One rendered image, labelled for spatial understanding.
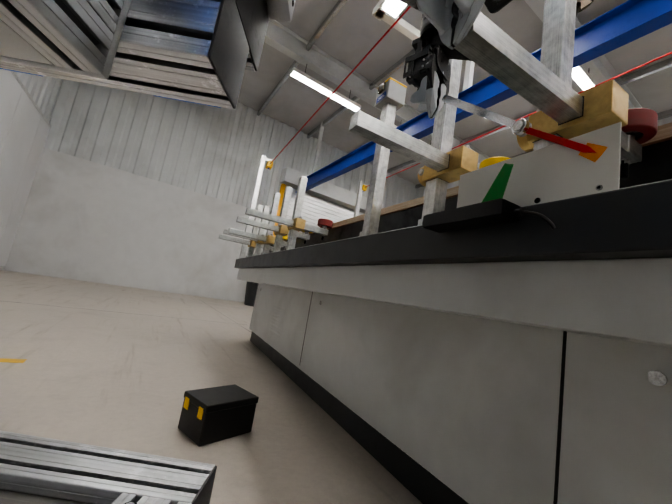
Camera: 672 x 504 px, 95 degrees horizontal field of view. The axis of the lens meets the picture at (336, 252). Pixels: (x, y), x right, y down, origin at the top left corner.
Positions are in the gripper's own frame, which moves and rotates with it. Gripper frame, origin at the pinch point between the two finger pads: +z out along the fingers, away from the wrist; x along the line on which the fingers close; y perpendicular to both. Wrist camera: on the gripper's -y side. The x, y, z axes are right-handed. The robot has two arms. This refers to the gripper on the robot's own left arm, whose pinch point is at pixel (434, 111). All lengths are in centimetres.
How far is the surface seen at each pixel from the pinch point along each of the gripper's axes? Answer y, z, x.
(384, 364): 29, 63, -40
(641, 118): -32.3, 5.4, -10.2
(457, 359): 1, 53, -30
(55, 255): 771, 53, -15
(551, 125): -21.8, 10.5, 2.1
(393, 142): 3.1, 11.1, 9.0
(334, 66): 388, -396, -295
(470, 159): -6.4, 9.5, -6.3
